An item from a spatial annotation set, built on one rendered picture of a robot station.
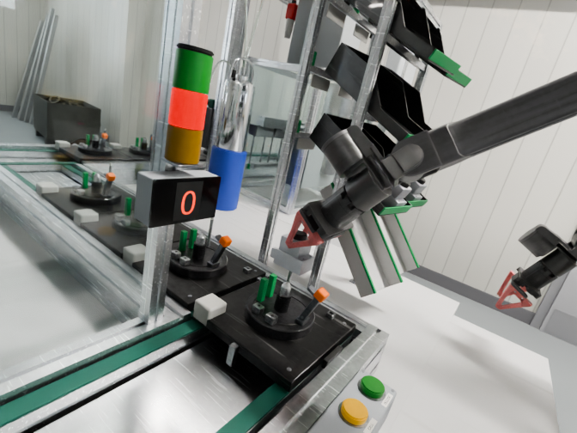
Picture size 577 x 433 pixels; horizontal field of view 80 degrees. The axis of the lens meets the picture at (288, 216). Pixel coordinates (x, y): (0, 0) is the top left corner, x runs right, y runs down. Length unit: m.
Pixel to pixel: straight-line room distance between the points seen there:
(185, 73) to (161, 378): 0.47
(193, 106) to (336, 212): 0.27
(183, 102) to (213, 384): 0.44
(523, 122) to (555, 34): 3.16
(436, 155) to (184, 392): 0.53
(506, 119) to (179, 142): 0.46
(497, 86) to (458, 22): 0.67
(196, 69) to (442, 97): 3.31
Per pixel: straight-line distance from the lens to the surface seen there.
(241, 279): 0.82
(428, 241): 3.77
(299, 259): 0.63
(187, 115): 0.51
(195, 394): 0.63
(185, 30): 0.54
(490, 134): 0.57
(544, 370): 1.22
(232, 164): 1.52
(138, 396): 0.62
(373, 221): 0.94
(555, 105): 0.61
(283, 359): 0.63
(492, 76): 3.68
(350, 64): 0.86
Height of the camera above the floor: 1.37
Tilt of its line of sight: 18 degrees down
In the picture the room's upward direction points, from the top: 13 degrees clockwise
